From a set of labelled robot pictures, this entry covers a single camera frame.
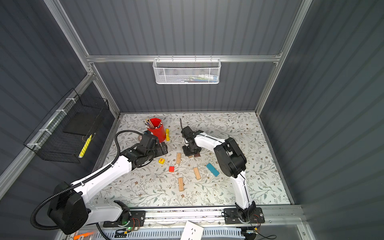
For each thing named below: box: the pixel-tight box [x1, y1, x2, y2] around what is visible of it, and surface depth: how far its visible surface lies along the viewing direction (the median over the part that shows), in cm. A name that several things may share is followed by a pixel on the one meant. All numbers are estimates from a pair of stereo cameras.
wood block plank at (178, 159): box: [176, 152, 182, 164], surface depth 96 cm
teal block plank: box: [206, 163, 220, 177], surface depth 92 cm
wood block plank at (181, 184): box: [178, 177, 184, 192], surface depth 86 cm
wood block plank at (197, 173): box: [193, 167, 202, 180], surface depth 91 cm
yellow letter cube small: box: [158, 158, 166, 165], surface depth 95 cm
